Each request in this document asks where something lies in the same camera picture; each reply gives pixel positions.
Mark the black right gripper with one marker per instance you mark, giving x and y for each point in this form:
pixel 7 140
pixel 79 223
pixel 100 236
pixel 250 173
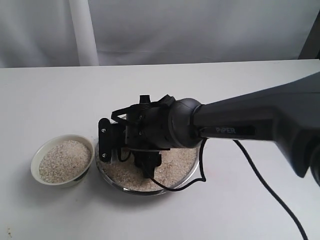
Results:
pixel 147 133

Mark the white backdrop curtain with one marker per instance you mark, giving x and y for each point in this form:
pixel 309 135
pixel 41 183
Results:
pixel 66 33

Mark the white rice grains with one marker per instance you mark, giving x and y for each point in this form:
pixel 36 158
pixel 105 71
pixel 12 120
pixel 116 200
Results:
pixel 64 162

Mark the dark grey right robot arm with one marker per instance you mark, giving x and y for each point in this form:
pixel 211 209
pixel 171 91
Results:
pixel 288 115

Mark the white ceramic bowl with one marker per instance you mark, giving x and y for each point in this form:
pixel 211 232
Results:
pixel 41 152

